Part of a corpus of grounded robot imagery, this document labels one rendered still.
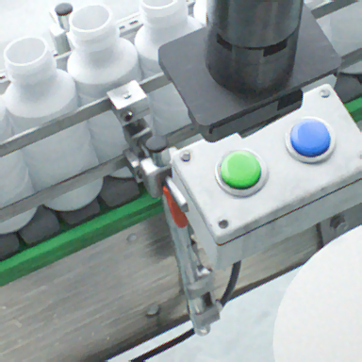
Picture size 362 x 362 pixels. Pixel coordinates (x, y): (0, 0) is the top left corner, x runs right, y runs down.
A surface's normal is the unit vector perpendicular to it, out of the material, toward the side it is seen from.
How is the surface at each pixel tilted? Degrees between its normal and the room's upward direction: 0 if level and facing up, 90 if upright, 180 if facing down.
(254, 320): 0
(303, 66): 20
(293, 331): 0
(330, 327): 0
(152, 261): 90
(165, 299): 90
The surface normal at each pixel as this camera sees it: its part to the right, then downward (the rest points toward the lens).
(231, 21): -0.50, 0.76
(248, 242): 0.46, 0.79
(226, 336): -0.14, -0.71
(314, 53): 0.02, -0.47
